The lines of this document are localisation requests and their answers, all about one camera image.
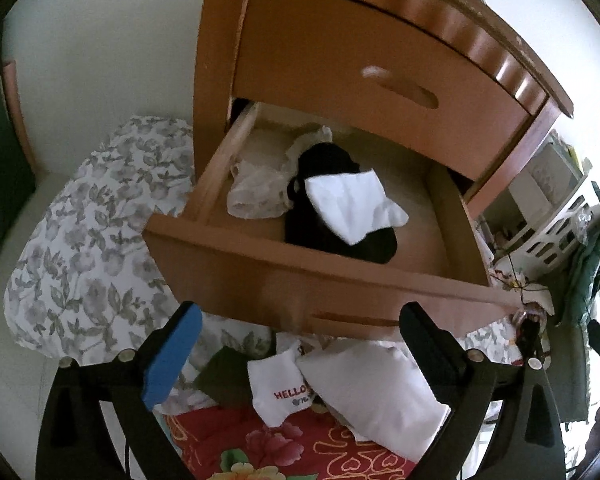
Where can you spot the black underwear with waistband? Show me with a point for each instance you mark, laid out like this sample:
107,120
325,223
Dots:
303,223

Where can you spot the red floral blanket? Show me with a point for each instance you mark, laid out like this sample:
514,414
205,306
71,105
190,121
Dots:
234,443

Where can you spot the cream sheer fabric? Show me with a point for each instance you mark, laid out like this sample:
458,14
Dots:
264,167

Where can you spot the white hello sock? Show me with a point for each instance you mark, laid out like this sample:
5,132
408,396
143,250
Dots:
278,387

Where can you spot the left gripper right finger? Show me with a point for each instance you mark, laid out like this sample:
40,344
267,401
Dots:
526,442

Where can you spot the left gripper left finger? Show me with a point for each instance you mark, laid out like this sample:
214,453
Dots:
74,441

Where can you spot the wooden drawer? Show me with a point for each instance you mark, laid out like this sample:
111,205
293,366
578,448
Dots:
342,61
244,269

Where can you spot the dark green hanging garment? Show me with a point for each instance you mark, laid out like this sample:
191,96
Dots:
573,287

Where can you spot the white cloth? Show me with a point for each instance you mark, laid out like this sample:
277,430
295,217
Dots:
354,205

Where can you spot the white soft garment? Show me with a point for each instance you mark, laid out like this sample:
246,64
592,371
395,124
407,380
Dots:
379,391

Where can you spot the grey floral white quilt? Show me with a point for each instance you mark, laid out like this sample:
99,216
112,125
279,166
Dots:
85,285

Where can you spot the white slatted rack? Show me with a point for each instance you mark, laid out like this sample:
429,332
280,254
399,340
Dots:
544,214

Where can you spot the dark olive sock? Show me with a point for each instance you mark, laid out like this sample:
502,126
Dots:
225,378

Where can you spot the brown wooden nightstand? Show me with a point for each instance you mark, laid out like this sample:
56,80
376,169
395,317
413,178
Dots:
468,27

